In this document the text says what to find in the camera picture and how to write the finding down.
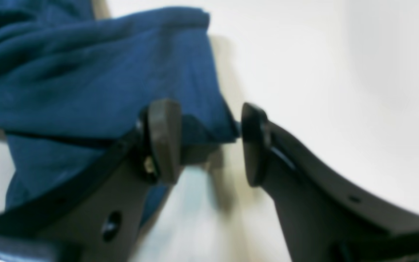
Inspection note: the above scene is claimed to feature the dark blue t-shirt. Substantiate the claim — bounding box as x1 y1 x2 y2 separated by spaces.
0 0 240 226

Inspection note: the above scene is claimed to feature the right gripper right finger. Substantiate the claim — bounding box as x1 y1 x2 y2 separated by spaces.
241 103 419 262

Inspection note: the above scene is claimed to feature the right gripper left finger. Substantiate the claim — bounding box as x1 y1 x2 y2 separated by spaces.
0 99 182 262

